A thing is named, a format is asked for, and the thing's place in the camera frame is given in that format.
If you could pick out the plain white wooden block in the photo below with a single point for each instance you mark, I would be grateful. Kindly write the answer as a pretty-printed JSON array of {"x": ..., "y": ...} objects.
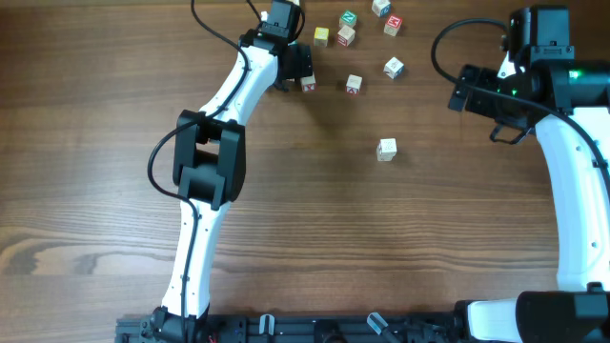
[{"x": 386, "y": 149}]

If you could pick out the red pattern wooden block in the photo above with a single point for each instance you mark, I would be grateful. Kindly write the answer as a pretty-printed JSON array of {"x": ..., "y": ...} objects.
[{"x": 345, "y": 36}]

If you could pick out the red A wooden block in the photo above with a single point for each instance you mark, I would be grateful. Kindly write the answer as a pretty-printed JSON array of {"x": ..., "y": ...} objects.
[{"x": 353, "y": 84}]

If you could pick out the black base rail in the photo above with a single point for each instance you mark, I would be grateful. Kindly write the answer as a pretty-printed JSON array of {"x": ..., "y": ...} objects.
[{"x": 374, "y": 327}]

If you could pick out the blue letter wooden block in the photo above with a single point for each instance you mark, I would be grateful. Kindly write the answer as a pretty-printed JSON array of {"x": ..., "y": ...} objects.
[{"x": 381, "y": 7}]

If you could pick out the blue sided wooden block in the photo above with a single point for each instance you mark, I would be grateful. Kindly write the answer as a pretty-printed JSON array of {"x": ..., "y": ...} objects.
[{"x": 394, "y": 68}]

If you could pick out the red M wooden block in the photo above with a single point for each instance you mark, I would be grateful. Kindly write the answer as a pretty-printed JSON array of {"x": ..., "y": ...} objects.
[{"x": 393, "y": 25}]

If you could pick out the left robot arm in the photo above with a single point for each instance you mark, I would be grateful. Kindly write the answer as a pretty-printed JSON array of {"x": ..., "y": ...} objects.
[{"x": 209, "y": 165}]

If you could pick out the yellow wooden block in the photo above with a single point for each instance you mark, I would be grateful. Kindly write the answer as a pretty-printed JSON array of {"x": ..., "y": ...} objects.
[{"x": 321, "y": 37}]

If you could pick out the red sided wooden block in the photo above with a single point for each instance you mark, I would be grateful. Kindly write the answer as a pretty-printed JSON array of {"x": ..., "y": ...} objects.
[{"x": 308, "y": 83}]

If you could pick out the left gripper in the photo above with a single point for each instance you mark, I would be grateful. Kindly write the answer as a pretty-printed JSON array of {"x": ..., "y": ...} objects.
[{"x": 296, "y": 62}]

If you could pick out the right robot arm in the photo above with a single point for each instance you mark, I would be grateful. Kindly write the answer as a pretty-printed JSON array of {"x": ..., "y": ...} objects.
[{"x": 575, "y": 146}]

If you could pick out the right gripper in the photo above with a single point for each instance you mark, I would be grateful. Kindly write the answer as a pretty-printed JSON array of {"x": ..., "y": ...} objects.
[{"x": 466, "y": 87}]

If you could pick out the green N wooden block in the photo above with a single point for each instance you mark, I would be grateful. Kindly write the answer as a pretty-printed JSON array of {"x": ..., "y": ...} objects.
[{"x": 348, "y": 19}]

